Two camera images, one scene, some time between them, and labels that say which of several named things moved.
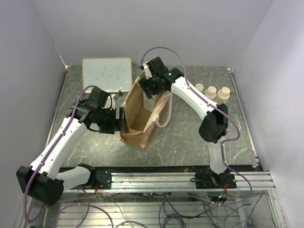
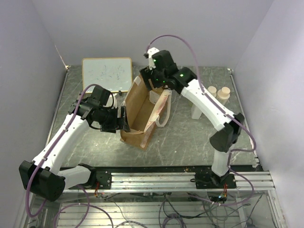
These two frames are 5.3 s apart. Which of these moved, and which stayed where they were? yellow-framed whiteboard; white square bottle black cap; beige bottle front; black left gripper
Moved: white square bottle black cap
Stayed: yellow-framed whiteboard; beige bottle front; black left gripper
